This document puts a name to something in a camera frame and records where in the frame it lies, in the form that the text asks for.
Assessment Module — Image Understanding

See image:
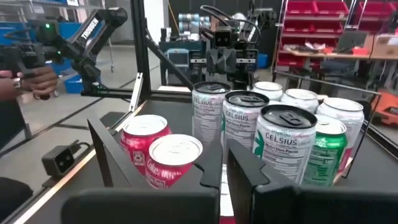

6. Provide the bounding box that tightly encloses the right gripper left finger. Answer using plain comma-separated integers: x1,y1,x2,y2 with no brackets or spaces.
60,139,224,224

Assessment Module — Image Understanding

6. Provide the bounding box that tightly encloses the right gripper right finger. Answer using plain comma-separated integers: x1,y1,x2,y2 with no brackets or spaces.
226,138,398,224

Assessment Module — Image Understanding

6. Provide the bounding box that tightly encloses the pink white Spindrift can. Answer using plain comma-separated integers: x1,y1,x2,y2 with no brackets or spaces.
316,97,365,174
251,81,284,102
280,88,320,114

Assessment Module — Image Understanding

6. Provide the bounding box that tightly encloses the silver Celsius Peach Vibe can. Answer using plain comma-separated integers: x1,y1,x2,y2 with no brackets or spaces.
192,81,232,147
252,104,318,186
221,90,271,156

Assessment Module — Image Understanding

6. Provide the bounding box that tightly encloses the green Sprite can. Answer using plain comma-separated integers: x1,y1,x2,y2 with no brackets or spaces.
301,114,348,187

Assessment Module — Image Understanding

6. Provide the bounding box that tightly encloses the grey rolls stack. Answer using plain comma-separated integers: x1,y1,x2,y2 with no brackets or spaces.
177,12,211,34

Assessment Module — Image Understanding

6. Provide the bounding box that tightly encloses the red storage bin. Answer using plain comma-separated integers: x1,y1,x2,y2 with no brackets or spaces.
355,1,396,19
357,20,388,32
285,0,317,16
310,21,345,35
282,20,313,34
313,0,349,17

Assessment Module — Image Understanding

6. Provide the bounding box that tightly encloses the metal storage rack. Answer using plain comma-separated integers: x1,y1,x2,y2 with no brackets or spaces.
272,0,351,82
346,0,398,34

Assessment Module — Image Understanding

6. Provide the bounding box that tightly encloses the wooden workbench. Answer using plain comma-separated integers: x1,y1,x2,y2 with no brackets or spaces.
284,48,398,91

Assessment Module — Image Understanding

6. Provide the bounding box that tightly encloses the blue storage bin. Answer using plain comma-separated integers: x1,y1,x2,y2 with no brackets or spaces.
0,21,24,47
51,60,85,95

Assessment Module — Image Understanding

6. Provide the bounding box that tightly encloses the person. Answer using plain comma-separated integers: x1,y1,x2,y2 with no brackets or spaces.
0,70,35,220

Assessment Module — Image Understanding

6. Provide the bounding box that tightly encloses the person's hand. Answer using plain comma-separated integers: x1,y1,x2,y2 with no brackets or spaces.
19,65,59,101

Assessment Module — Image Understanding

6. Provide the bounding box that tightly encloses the cardboard box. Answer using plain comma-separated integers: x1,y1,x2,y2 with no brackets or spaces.
371,33,398,57

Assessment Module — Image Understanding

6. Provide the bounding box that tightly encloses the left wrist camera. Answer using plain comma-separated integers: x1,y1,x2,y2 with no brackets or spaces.
213,26,233,50

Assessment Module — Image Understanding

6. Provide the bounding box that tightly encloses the black aluminium table frame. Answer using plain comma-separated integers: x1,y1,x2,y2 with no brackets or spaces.
79,0,398,156

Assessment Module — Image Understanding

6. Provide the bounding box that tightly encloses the black table-level camera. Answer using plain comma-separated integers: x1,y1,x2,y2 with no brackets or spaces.
41,144,76,180

